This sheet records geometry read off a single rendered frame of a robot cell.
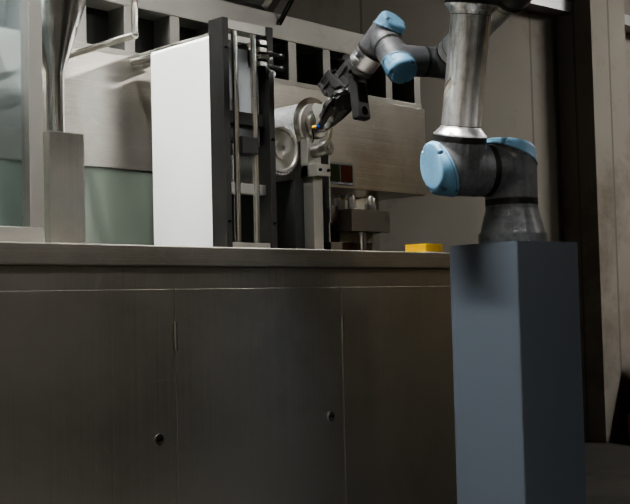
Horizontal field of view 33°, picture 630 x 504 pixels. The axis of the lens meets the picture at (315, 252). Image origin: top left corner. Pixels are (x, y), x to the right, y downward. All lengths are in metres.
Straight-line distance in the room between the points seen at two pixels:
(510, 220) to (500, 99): 3.42
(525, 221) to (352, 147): 1.21
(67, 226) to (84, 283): 0.39
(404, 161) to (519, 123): 2.24
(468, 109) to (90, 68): 1.03
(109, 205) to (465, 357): 1.01
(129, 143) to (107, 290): 0.87
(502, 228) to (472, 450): 0.49
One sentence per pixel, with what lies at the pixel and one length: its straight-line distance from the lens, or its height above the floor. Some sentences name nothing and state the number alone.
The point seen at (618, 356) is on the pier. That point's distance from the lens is 6.00.
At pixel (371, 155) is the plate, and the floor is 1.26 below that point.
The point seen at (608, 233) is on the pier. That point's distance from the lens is 5.96.
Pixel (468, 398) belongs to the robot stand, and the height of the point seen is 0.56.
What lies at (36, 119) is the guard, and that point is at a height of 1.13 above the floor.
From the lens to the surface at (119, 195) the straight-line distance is 2.84.
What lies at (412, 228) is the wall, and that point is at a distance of 5.21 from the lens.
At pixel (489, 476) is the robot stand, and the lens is 2.38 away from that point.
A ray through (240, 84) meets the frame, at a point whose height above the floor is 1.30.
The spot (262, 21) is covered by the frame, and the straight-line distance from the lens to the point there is 3.27.
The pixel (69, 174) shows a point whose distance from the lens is 2.44.
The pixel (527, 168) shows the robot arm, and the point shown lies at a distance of 2.39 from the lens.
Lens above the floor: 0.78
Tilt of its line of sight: 3 degrees up
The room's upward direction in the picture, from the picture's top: 1 degrees counter-clockwise
